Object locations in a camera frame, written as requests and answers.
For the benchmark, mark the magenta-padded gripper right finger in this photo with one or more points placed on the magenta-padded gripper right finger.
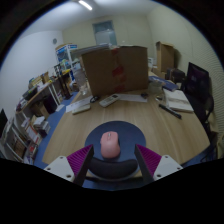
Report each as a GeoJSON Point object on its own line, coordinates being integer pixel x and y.
{"type": "Point", "coordinates": [160, 165]}

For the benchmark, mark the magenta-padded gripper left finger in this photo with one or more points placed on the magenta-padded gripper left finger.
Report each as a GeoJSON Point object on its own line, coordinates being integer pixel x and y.
{"type": "Point", "coordinates": [65, 166]}

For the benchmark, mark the pink computer mouse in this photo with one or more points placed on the pink computer mouse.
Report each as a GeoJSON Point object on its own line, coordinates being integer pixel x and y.
{"type": "Point", "coordinates": [110, 145]}

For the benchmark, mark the round dark blue mouse pad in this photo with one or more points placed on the round dark blue mouse pad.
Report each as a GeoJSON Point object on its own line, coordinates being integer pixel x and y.
{"type": "Point", "coordinates": [131, 136]}

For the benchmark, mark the black marker pen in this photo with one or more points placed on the black marker pen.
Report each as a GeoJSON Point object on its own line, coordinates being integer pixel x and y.
{"type": "Point", "coordinates": [170, 111]}

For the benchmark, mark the flat white device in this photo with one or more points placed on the flat white device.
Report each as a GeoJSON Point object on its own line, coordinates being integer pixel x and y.
{"type": "Point", "coordinates": [81, 109]}

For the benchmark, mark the cluttered shelf unit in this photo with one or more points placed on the cluttered shelf unit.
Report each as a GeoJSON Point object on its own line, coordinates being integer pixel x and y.
{"type": "Point", "coordinates": [30, 116]}

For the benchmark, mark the thick white book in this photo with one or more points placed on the thick white book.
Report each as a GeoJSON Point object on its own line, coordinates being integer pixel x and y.
{"type": "Point", "coordinates": [178, 100]}

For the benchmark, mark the black office chair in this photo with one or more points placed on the black office chair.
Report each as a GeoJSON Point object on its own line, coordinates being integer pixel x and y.
{"type": "Point", "coordinates": [205, 113]}

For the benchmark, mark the small dark clip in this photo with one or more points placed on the small dark clip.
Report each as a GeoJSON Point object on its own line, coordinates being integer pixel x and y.
{"type": "Point", "coordinates": [144, 95]}

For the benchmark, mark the white paper sheet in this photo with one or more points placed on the white paper sheet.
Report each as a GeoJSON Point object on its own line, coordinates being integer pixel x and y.
{"type": "Point", "coordinates": [131, 98]}

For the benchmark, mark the white round container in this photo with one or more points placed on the white round container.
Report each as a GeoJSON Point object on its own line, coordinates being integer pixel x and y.
{"type": "Point", "coordinates": [155, 87]}

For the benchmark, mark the white remote control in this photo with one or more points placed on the white remote control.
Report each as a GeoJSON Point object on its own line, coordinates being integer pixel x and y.
{"type": "Point", "coordinates": [109, 100]}

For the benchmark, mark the blue book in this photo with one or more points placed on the blue book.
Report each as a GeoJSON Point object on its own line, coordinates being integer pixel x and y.
{"type": "Point", "coordinates": [166, 83]}

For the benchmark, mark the black monitor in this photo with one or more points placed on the black monitor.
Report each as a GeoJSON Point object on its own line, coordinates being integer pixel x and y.
{"type": "Point", "coordinates": [197, 80]}

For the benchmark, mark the white rack with blue box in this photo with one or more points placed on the white rack with blue box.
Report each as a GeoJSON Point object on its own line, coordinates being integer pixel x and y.
{"type": "Point", "coordinates": [66, 60]}

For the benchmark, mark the large brown cardboard box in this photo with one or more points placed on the large brown cardboard box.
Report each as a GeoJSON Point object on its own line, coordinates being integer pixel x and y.
{"type": "Point", "coordinates": [110, 68]}

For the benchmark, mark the tall open cardboard box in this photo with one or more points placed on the tall open cardboard box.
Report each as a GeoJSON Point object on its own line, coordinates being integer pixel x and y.
{"type": "Point", "coordinates": [165, 56]}

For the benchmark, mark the ceiling tube light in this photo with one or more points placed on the ceiling tube light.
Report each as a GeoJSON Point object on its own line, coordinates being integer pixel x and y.
{"type": "Point", "coordinates": [85, 5]}

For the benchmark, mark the round wall clock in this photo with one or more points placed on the round wall clock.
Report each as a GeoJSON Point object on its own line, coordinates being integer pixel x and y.
{"type": "Point", "coordinates": [54, 41]}

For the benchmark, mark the small wall window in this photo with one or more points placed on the small wall window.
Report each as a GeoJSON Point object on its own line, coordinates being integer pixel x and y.
{"type": "Point", "coordinates": [105, 32]}

